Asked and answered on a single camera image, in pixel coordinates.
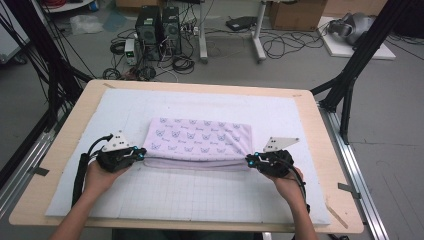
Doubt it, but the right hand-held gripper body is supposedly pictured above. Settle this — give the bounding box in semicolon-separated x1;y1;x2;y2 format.
261;136;301;179

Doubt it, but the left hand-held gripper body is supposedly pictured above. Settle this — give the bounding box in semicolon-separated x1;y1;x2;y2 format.
95;130;137;173

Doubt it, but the lilac towel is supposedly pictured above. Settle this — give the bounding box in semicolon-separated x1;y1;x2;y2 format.
143;117;255;173

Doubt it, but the person's right hand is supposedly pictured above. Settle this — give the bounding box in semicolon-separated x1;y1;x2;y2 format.
266;166;305;201

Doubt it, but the person's left hand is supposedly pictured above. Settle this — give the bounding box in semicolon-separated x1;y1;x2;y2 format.
82;160;131;196

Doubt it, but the white grid mat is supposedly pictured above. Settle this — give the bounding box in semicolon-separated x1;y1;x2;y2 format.
45;88;332;226

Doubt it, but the black tape piece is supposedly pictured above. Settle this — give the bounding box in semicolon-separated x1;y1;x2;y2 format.
27;165;51;177
337;182;362;200

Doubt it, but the thin wooden stick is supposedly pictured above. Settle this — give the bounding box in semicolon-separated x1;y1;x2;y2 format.
324;201;350;230

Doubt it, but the person's dark clothing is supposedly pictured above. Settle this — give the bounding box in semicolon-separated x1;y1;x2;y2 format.
112;228;264;240

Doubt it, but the white power supply unit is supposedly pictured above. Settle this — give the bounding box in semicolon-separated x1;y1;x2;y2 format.
124;38;139;66

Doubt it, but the large black computer tower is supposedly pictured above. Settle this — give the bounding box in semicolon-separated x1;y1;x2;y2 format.
134;5;164;62

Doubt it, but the white desk leg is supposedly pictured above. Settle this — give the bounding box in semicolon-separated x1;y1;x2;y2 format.
251;0;268;63
198;0;209;65

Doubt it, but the slim black computer tower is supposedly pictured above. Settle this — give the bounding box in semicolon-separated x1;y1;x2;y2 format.
161;6;183;56

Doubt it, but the teal floor sheet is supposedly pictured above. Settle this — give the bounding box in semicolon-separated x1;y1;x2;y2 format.
102;9;129;33

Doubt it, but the white floor board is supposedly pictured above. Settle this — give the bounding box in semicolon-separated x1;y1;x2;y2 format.
316;16;397;61

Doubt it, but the black flat device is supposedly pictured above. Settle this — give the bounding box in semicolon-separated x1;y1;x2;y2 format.
225;15;258;32

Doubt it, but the clear plastic bag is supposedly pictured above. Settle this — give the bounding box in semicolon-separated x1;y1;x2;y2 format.
69;14;105;36

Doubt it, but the brown cardboard box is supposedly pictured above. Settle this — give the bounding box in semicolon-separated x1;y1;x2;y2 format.
268;0;328;32

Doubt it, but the grey robot head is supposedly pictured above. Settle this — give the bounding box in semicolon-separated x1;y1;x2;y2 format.
327;12;376;46

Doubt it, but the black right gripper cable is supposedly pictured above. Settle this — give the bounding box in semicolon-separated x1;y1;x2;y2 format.
285;158;311;215

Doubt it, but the black sleeved left gripper cable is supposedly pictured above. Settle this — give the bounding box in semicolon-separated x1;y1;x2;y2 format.
71;133;115;208

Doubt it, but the aluminium rail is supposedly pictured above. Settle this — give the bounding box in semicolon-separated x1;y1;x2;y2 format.
0;128;57;218
319;106;391;240

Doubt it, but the black coiled cable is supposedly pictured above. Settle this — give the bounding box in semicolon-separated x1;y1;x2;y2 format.
171;54;196;75

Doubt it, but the black metal frame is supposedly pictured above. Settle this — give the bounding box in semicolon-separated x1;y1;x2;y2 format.
309;0;415;145
0;0;95;188

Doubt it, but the black floor cable tangle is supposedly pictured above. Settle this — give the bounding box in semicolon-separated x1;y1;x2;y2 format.
259;29;330;61

